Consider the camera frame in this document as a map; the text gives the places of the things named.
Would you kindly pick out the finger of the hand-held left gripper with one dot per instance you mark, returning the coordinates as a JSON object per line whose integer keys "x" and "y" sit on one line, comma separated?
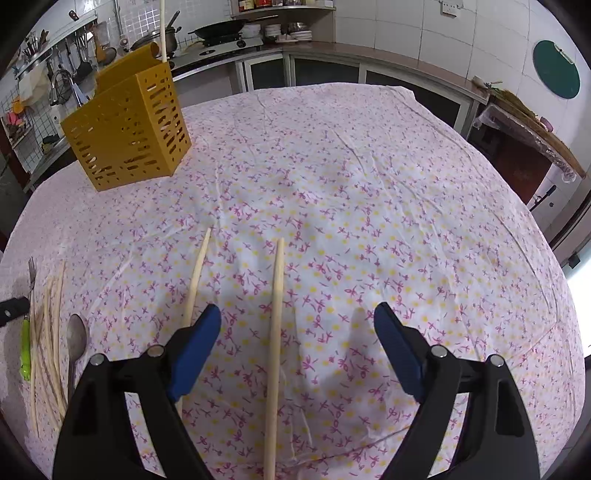
{"x": 14, "y": 310}

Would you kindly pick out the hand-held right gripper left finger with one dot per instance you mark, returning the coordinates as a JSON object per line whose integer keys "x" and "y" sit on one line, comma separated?
{"x": 196, "y": 350}

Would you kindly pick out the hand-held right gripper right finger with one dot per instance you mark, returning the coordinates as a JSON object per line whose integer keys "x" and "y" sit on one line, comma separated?
{"x": 395, "y": 346}

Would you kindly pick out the metal spoon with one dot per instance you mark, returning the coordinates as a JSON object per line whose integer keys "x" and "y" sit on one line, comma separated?
{"x": 76, "y": 334}

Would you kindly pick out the yellow perforated utensil holder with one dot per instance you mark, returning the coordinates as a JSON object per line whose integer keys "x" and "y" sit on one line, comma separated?
{"x": 138, "y": 115}

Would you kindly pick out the floral tablecloth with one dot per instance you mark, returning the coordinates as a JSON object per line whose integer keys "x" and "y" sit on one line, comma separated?
{"x": 369, "y": 207}

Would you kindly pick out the metal sink faucet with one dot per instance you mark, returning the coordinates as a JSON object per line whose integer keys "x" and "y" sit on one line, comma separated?
{"x": 78, "y": 90}

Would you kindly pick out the plastic-covered side table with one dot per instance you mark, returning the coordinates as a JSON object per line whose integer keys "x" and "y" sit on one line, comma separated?
{"x": 521, "y": 134}

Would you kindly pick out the dried straw bundle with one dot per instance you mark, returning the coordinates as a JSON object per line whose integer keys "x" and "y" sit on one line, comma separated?
{"x": 531, "y": 117}

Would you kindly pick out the pink cup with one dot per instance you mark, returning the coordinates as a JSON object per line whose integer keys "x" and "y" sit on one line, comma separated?
{"x": 547, "y": 123}

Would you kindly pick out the kitchen counter cabinet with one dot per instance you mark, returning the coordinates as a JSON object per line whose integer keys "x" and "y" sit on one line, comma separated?
{"x": 323, "y": 71}

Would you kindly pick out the steel cooking pot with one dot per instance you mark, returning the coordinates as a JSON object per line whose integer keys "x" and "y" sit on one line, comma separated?
{"x": 157, "y": 41}

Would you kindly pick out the gas stove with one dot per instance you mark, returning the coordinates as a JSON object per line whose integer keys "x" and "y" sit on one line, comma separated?
{"x": 221, "y": 46}

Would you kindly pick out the green round cutting board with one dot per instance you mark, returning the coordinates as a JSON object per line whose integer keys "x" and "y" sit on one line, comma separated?
{"x": 556, "y": 69}

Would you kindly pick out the black wok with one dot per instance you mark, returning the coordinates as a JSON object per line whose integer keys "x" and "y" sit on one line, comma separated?
{"x": 217, "y": 28}

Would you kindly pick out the stack of white dishes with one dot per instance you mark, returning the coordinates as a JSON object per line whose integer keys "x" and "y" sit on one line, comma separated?
{"x": 277, "y": 31}

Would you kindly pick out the wall rack with hanging utensils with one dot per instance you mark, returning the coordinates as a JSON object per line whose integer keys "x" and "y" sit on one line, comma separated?
{"x": 69, "y": 50}

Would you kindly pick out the white wall socket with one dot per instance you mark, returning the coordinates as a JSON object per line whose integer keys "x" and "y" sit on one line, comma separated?
{"x": 450, "y": 5}

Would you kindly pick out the corner wall shelf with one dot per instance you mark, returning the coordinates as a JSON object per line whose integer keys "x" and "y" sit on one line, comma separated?
{"x": 281, "y": 13}

